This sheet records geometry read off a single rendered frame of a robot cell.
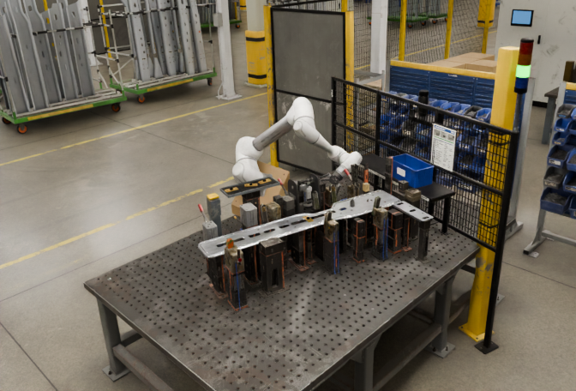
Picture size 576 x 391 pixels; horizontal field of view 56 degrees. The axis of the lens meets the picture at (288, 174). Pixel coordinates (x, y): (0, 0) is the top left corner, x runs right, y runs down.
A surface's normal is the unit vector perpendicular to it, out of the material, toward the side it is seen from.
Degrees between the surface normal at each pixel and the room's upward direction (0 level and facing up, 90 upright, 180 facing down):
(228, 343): 0
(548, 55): 90
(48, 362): 0
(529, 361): 0
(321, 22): 89
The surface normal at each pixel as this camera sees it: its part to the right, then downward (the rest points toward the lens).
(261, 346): -0.04, -0.92
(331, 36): -0.70, 0.29
